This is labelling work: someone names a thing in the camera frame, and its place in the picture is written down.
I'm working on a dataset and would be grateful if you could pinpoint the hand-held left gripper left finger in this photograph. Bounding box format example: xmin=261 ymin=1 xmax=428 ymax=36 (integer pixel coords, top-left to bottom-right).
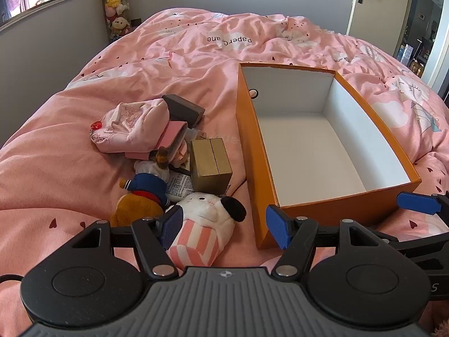
xmin=72 ymin=206 xmax=185 ymax=279

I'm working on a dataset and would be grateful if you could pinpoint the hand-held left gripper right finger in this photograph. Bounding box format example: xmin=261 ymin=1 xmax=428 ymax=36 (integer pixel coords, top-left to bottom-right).
xmin=265 ymin=204 xmax=400 ymax=277

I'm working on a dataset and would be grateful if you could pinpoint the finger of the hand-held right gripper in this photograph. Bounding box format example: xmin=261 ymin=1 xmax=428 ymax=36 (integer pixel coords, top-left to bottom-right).
xmin=396 ymin=190 xmax=449 ymax=229

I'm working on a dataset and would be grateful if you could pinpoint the white dog plush striped body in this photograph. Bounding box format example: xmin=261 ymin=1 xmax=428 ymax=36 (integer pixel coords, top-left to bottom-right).
xmin=165 ymin=192 xmax=247 ymax=267

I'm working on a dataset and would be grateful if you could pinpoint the duck plush blue jacket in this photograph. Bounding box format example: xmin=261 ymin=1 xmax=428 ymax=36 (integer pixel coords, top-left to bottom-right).
xmin=110 ymin=147 xmax=171 ymax=227

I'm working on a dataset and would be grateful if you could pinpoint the gold glitter box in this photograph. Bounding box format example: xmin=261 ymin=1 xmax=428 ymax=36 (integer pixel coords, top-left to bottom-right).
xmin=189 ymin=138 xmax=233 ymax=194

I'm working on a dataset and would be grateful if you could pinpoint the orange cardboard box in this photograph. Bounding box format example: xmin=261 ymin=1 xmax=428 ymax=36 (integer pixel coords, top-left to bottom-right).
xmin=236 ymin=62 xmax=421 ymax=250

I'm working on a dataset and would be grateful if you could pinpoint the pink dark item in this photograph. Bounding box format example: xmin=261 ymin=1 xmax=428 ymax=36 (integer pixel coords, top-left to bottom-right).
xmin=154 ymin=121 xmax=190 ymax=148

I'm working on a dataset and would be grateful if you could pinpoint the dark grey small box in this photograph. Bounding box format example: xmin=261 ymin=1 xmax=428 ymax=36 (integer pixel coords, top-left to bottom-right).
xmin=162 ymin=94 xmax=206 ymax=129

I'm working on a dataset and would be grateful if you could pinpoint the white printed packet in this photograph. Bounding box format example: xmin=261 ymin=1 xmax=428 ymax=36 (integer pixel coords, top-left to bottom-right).
xmin=165 ymin=173 xmax=193 ymax=202

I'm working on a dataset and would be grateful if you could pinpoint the pink fluffy cloth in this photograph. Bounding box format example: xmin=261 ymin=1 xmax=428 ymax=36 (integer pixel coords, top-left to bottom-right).
xmin=432 ymin=318 xmax=449 ymax=337

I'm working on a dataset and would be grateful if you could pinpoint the pink printed blanket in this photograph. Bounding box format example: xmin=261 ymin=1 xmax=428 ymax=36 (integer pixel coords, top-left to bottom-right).
xmin=0 ymin=7 xmax=449 ymax=337

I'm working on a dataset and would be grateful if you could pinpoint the white door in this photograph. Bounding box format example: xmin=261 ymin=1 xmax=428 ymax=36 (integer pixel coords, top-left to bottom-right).
xmin=345 ymin=0 xmax=416 ymax=48

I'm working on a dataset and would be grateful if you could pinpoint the clear tube of plush toys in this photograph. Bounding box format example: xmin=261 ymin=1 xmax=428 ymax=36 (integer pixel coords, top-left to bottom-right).
xmin=102 ymin=0 xmax=133 ymax=39

